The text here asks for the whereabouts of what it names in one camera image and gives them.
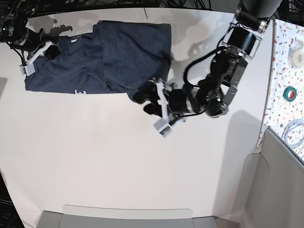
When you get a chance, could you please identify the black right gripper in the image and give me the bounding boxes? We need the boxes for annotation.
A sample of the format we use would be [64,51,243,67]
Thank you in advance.
[14,28,59,59]

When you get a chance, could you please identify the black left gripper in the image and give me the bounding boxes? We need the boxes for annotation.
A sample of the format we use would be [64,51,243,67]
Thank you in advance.
[132,82,196,118]

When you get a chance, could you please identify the navy blue t-shirt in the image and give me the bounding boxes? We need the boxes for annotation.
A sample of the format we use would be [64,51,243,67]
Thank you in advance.
[25,21,171,101]

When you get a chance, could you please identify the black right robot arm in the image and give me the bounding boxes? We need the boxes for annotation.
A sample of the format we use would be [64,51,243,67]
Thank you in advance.
[0,0,60,61]

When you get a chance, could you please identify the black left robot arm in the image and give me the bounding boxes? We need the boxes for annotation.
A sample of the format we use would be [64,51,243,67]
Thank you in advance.
[133,0,281,123]

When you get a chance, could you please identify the terrazzo patterned side table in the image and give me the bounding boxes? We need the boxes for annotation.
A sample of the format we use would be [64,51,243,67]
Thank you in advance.
[256,19,304,159]

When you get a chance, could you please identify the green tape roll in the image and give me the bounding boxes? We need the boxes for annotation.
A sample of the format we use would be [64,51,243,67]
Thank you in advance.
[283,86,297,102]

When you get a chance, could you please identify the grey plastic bin front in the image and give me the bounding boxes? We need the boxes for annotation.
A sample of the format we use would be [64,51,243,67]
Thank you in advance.
[37,205,218,228]

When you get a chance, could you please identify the grey plastic bin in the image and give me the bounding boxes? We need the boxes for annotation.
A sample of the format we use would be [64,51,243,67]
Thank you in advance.
[37,205,218,228]
[230,129,304,228]

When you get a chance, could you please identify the clear tape dispenser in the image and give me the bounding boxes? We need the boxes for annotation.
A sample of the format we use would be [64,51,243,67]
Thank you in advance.
[288,39,304,69]

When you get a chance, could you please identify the grey plastic bin right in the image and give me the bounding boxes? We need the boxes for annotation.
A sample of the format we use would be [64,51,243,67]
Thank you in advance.
[230,129,304,228]

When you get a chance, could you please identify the white coiled cable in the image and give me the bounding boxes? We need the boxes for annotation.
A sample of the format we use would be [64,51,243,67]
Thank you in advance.
[282,118,304,154]

